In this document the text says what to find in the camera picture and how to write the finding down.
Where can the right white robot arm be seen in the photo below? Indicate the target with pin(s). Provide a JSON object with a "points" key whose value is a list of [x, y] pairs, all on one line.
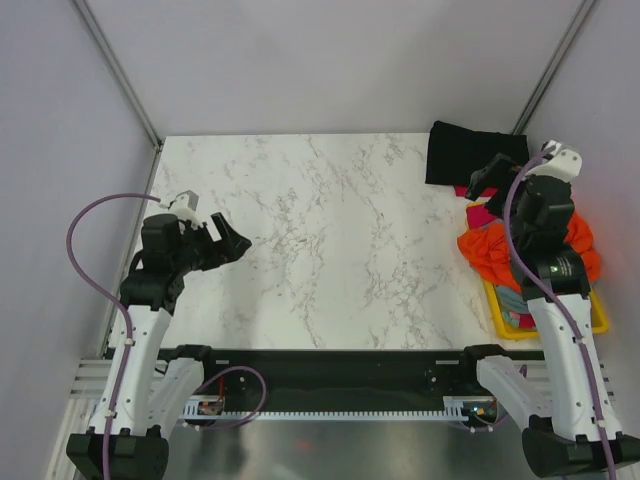
{"points": [[575, 430]]}

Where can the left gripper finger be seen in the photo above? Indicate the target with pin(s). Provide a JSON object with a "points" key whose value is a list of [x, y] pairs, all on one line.
{"points": [[233, 248], [225, 231]]}

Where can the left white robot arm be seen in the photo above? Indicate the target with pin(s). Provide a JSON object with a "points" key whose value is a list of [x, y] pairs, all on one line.
{"points": [[128, 434]]}

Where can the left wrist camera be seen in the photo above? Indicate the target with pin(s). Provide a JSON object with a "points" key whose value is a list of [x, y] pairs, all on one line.
{"points": [[184, 207]]}

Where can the yellow plastic bin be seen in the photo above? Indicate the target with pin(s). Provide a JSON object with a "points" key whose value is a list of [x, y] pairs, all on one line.
{"points": [[513, 321]]}

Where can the orange t shirt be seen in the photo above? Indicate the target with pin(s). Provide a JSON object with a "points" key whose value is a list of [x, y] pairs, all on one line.
{"points": [[487, 252]]}

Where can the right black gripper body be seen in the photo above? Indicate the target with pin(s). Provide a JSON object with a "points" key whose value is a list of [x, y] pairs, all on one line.
{"points": [[516, 222]]}

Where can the folded black t shirt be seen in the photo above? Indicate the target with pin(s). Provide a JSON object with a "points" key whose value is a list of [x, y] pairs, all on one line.
{"points": [[455, 152]]}

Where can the folded red t shirt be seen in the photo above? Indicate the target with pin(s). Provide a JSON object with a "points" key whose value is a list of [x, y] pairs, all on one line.
{"points": [[461, 191]]}

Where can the magenta t shirt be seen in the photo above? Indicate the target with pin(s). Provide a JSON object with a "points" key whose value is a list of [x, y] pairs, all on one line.
{"points": [[478, 217]]}

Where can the right aluminium frame post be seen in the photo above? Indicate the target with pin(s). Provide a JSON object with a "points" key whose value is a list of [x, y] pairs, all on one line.
{"points": [[585, 10]]}

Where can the left aluminium frame post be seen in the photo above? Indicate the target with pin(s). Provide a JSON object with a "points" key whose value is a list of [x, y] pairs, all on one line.
{"points": [[115, 68]]}

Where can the white slotted cable duct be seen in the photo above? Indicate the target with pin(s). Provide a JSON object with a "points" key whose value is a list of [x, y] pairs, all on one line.
{"points": [[453, 409]]}

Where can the aluminium frame post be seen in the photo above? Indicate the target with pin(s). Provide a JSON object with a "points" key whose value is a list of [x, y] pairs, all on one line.
{"points": [[115, 68], [585, 10]]}

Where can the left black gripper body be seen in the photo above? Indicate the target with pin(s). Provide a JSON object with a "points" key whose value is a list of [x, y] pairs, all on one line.
{"points": [[198, 251]]}

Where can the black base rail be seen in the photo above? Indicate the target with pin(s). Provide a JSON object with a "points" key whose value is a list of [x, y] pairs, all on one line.
{"points": [[313, 380]]}

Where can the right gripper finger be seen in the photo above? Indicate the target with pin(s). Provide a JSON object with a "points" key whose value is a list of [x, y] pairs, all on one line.
{"points": [[496, 204], [484, 183]]}

